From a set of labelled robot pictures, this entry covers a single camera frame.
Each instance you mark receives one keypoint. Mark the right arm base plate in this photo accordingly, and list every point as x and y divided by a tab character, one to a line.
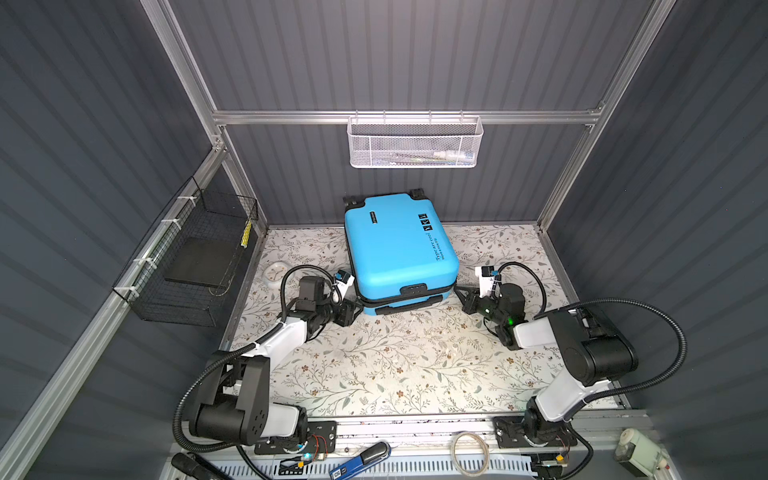
510	431

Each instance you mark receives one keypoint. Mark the black handle tool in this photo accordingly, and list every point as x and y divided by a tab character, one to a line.
195	466

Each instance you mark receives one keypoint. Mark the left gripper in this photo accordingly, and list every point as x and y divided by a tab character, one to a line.
346	313

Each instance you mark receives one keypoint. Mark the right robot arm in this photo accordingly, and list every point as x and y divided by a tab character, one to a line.
595	353

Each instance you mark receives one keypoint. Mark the black wire wall basket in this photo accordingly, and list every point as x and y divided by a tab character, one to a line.
196	212

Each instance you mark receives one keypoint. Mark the floral table cloth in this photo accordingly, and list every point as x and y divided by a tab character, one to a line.
426	361

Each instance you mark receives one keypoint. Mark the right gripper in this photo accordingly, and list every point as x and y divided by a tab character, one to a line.
470	303

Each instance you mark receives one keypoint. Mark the white wire mesh basket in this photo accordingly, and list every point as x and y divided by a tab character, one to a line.
373	135

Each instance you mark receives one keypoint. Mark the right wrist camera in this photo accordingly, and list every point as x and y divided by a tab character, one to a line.
488	277

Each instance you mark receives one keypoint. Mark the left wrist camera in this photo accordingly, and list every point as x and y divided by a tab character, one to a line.
343	281

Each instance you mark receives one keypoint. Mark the yellow marker pen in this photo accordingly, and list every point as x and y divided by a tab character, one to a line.
246	234

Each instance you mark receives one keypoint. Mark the black pad in basket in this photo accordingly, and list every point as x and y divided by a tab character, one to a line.
201	262

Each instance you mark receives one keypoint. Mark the blue black handled tool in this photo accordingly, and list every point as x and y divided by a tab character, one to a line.
364	461

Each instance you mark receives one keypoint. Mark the items in white basket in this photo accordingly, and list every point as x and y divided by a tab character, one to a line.
449	158

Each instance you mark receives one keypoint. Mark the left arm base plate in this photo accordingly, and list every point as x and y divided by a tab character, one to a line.
320	437

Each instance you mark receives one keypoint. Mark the white box device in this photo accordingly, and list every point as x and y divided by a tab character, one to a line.
639	455

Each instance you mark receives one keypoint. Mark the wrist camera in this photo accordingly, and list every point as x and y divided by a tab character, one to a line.
488	277
343	281

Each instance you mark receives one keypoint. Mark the blue hard-shell suitcase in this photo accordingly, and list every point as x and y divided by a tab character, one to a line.
400	254

